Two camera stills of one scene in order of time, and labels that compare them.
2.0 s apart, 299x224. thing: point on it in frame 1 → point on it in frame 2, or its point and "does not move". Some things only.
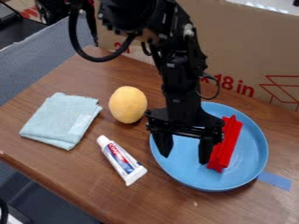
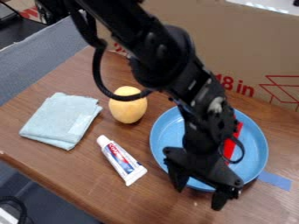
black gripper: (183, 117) → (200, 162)
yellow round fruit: (126, 104) does not move
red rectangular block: (224, 149) does not move
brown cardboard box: (248, 44) does not move
